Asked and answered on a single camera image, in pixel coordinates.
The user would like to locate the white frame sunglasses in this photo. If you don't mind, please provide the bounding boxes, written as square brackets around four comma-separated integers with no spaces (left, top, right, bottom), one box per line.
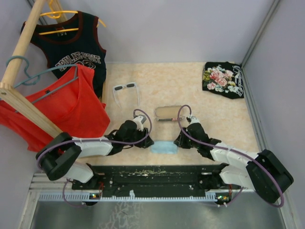
[112,82,140,109]

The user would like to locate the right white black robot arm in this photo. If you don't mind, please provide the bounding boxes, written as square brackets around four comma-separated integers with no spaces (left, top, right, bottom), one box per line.
[174,122,294,204]

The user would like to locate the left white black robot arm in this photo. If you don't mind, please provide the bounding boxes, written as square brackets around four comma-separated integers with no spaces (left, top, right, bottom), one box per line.
[36,115,154,189]

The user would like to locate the yellow clothes hanger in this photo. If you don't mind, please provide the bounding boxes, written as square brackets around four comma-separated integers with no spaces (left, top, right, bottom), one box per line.
[34,10,107,40]

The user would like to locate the black floral folded shirt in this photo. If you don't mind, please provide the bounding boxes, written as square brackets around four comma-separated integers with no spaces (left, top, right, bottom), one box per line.
[202,62,244,99]

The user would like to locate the navy basketball tank top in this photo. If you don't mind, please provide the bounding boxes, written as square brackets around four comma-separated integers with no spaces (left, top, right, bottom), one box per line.
[31,11,106,97]

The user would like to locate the wooden clothes rack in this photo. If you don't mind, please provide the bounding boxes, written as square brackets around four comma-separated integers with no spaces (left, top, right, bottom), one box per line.
[0,0,104,159]

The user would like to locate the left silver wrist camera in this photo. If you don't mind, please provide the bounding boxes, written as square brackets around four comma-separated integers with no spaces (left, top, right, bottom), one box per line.
[132,115,147,131]

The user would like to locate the light blue cleaning cloth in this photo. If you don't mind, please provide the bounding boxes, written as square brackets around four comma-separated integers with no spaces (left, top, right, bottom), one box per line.
[150,141,178,155]

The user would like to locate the newspaper print glasses case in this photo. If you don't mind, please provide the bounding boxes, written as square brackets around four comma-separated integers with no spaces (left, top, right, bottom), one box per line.
[154,105,185,121]

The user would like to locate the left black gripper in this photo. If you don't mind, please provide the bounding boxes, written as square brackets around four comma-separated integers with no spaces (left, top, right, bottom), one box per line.
[123,125,154,148]

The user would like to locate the red tank top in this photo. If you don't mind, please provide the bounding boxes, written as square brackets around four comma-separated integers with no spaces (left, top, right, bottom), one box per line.
[0,65,110,152]

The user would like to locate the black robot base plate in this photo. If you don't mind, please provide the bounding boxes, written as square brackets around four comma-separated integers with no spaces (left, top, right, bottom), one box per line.
[72,165,239,198]

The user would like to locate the blue grey clothes hanger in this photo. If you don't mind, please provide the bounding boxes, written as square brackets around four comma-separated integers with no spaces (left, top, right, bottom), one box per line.
[6,55,78,104]

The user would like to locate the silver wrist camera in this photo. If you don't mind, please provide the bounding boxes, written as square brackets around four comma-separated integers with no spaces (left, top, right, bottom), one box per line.
[186,115,201,125]
[132,115,147,131]

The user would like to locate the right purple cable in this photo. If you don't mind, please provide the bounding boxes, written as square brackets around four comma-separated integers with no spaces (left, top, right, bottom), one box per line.
[177,104,285,208]

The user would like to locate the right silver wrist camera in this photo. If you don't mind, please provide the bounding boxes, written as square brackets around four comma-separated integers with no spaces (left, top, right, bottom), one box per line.
[186,115,201,125]

